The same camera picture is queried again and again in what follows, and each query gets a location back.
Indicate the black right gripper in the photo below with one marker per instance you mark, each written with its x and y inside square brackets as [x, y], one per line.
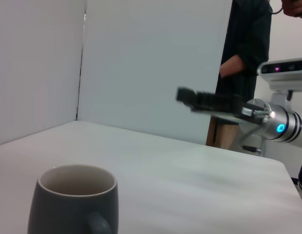
[221, 104]

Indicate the grey ceramic cup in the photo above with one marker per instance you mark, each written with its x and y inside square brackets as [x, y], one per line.
[55, 212]

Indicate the bystander hand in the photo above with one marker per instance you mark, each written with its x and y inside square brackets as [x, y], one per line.
[233, 65]
[295, 7]

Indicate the bystander in dark coat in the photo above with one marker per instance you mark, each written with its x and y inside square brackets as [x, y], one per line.
[250, 36]

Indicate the white stand with black knob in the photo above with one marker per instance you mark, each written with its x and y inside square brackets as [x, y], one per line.
[263, 146]

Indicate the silver camera mount bracket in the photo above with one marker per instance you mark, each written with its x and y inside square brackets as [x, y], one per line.
[280, 97]

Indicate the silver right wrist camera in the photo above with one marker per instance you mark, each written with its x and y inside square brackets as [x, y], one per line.
[282, 73]

